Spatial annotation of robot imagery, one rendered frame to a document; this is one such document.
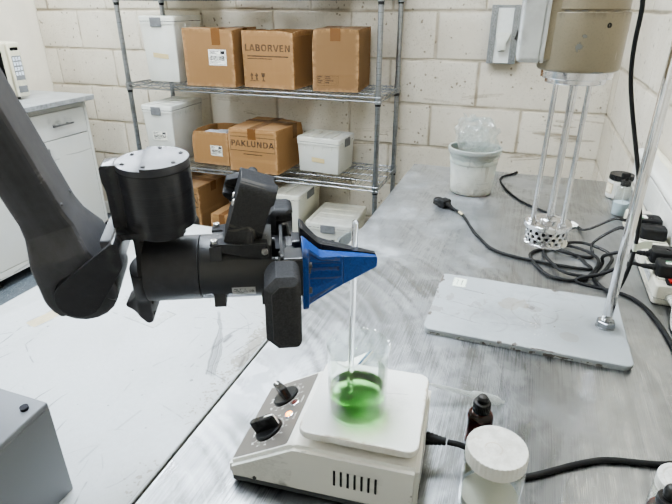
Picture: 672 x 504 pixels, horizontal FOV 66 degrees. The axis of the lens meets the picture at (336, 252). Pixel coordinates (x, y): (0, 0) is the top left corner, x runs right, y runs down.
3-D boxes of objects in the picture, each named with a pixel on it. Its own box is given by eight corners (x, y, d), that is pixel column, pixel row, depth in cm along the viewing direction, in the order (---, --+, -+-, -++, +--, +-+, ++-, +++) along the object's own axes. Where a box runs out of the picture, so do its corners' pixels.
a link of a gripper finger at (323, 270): (303, 312, 45) (302, 249, 43) (301, 292, 48) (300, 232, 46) (383, 308, 46) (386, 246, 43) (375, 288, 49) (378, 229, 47)
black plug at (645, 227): (628, 237, 106) (631, 228, 105) (625, 229, 110) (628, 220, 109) (667, 242, 104) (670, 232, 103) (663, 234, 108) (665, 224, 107)
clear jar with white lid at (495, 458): (523, 533, 51) (536, 474, 48) (461, 527, 52) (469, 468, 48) (511, 482, 56) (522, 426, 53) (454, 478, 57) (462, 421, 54)
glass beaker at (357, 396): (340, 385, 58) (340, 320, 55) (395, 400, 56) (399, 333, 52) (313, 427, 52) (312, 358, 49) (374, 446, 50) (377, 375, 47)
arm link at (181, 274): (124, 332, 45) (102, 239, 41) (138, 295, 50) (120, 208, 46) (205, 328, 46) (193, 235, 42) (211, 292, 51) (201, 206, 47)
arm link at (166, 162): (59, 319, 42) (18, 180, 36) (81, 267, 49) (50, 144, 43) (204, 305, 44) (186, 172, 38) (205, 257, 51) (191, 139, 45)
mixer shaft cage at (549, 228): (520, 246, 78) (549, 71, 68) (522, 230, 84) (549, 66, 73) (569, 253, 76) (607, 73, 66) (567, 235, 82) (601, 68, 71)
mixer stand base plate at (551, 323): (422, 332, 82) (422, 326, 82) (442, 276, 99) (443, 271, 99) (633, 373, 73) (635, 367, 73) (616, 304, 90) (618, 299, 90)
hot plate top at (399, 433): (296, 437, 52) (296, 430, 51) (328, 364, 62) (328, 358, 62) (417, 461, 49) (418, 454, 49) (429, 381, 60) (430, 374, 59)
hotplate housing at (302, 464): (229, 482, 56) (222, 426, 53) (272, 402, 68) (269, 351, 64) (437, 529, 51) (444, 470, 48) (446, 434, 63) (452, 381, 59)
